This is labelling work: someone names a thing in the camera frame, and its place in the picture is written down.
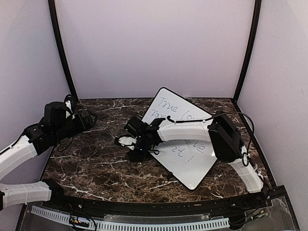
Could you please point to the right black frame post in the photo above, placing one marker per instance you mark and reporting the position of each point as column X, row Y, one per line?
column 249, row 50

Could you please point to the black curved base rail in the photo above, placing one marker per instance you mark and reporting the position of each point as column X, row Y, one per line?
column 95, row 208

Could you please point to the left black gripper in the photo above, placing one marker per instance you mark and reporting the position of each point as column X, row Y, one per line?
column 83, row 126

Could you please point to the black frame post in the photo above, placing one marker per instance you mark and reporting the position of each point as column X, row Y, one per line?
column 60, row 47
column 249, row 50

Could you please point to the left black frame post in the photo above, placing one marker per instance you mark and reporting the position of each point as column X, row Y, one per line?
column 60, row 47

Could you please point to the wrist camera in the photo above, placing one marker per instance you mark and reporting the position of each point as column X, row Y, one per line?
column 125, row 141
column 70, row 104

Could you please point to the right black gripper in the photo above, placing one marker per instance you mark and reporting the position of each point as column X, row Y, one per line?
column 138, row 157

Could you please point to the white whiteboard black frame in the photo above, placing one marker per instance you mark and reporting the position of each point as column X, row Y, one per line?
column 188, row 160

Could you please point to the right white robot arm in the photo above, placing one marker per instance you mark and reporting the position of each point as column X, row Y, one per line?
column 219, row 130

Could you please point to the grey slotted cable duct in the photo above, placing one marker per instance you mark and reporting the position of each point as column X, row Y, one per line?
column 133, row 223

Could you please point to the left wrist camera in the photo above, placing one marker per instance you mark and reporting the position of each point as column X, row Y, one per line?
column 70, row 104

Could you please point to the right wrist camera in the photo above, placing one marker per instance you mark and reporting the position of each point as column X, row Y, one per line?
column 125, row 141

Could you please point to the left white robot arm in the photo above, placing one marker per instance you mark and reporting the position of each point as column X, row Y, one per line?
column 60, row 121

